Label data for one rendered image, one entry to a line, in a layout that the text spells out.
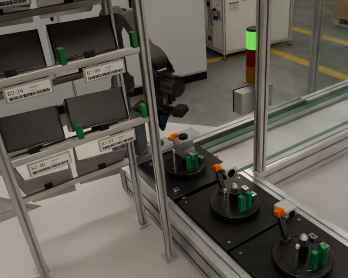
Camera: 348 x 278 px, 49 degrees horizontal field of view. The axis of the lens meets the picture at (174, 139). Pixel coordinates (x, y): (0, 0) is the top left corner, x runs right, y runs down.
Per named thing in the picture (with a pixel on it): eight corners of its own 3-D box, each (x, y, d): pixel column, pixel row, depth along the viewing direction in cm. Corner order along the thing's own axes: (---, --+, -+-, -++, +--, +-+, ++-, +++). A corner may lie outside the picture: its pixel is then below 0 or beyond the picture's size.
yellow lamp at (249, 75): (242, 80, 114) (242, 64, 112) (254, 76, 116) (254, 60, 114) (253, 85, 110) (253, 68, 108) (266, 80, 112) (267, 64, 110)
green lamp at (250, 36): (242, 47, 109) (242, 30, 107) (255, 43, 111) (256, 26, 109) (253, 51, 105) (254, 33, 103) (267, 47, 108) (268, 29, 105)
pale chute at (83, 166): (79, 184, 122) (76, 171, 123) (120, 173, 126) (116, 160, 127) (76, 161, 96) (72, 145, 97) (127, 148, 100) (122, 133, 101)
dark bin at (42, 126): (15, 149, 105) (8, 122, 104) (63, 137, 108) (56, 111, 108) (1, 155, 78) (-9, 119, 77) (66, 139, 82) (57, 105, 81)
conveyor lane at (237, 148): (141, 190, 138) (138, 167, 133) (306, 120, 173) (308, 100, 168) (184, 235, 116) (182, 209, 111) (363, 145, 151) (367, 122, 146)
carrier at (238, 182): (177, 207, 114) (173, 172, 108) (240, 177, 124) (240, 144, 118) (228, 256, 96) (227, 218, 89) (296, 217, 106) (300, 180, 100)
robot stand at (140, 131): (124, 142, 170) (116, 101, 160) (153, 145, 165) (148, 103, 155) (107, 159, 159) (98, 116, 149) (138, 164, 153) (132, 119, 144)
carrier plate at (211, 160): (138, 169, 134) (137, 164, 132) (195, 146, 144) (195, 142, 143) (174, 204, 115) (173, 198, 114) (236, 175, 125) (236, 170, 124)
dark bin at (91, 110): (68, 132, 111) (61, 107, 110) (112, 121, 115) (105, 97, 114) (72, 132, 84) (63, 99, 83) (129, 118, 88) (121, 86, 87)
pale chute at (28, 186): (32, 203, 116) (29, 188, 117) (76, 190, 119) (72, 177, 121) (15, 183, 90) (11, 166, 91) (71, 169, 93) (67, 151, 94)
